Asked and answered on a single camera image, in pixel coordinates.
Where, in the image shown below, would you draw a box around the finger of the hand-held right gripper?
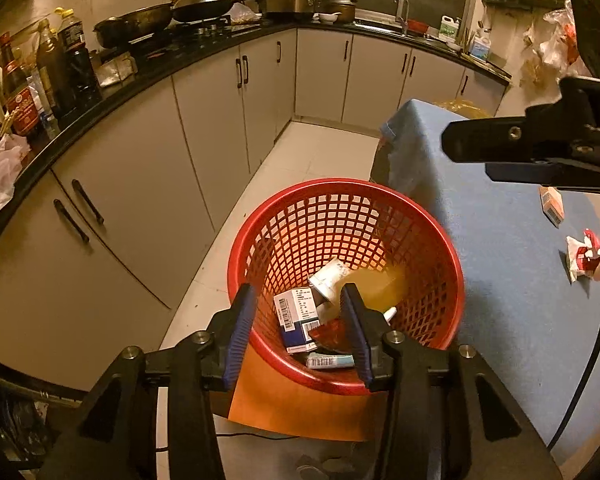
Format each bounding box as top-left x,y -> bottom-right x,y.
441,101 -> 588,163
485,159 -> 600,193

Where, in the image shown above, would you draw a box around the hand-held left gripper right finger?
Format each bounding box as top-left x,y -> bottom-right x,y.
341,284 -> 563,480

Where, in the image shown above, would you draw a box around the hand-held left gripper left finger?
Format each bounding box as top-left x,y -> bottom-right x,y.
40,284 -> 257,480

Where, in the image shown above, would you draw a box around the blue and white barcode box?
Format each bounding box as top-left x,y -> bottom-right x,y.
274,287 -> 322,354

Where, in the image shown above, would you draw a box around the red plastic mesh basket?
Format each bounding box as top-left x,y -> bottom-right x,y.
227,178 -> 466,396

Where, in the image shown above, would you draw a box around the orange cardboard box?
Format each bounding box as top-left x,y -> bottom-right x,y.
539,186 -> 566,224

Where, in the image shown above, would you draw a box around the small teal and white box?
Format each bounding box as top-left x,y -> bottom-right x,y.
305,352 -> 355,370

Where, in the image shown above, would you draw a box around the yellow plastic bag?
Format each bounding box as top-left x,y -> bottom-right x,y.
432,99 -> 501,120

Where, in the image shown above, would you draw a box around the orange wooden stool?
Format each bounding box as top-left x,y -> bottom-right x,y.
227,345 -> 396,444

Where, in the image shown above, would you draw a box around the hanging plastic bags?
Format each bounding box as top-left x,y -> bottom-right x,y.
522,7 -> 589,89

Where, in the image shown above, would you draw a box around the crumpled red white wrapper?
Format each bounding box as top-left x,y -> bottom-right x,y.
565,228 -> 600,284

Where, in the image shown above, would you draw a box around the white and blue detergent bottle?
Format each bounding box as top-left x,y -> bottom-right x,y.
469,27 -> 492,60

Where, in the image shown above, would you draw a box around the blue table cloth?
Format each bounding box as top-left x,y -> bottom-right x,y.
370,99 -> 600,467

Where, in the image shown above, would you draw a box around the metal sink faucet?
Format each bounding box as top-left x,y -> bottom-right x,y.
394,0 -> 411,36

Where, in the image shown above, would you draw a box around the metal cooking pot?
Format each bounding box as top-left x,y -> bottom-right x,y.
314,0 -> 357,25

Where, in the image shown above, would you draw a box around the white kitchen cabinets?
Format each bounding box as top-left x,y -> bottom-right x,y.
0,27 -> 509,392

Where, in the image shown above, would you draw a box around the black kitchen countertop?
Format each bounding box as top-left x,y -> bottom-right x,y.
0,19 -> 514,272

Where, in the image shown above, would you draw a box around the crumpled white plastic bag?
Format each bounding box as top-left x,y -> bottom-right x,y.
0,135 -> 31,222

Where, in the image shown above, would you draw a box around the crumpled silver foil bag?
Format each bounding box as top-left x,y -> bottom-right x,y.
96,52 -> 139,86

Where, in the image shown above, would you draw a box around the black gas stove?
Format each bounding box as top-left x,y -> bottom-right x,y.
130,16 -> 236,54

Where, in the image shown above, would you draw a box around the dark sauce bottle yellow cap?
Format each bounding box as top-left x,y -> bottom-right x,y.
55,7 -> 102,112

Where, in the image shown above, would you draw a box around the dark bottle with red label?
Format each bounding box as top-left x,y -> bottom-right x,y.
0,32 -> 44,137

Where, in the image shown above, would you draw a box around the cooking oil bottle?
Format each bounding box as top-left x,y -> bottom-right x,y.
36,19 -> 77,122

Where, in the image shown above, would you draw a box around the wok with metal lid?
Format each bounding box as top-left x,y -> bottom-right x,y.
172,0 -> 269,24

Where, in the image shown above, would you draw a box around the dark wall shelf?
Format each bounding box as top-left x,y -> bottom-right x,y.
481,0 -> 566,11

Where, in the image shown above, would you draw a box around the black cable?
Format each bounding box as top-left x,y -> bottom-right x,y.
546,280 -> 600,451

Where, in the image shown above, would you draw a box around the dark wok with wooden handle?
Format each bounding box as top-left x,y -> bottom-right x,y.
94,0 -> 204,50

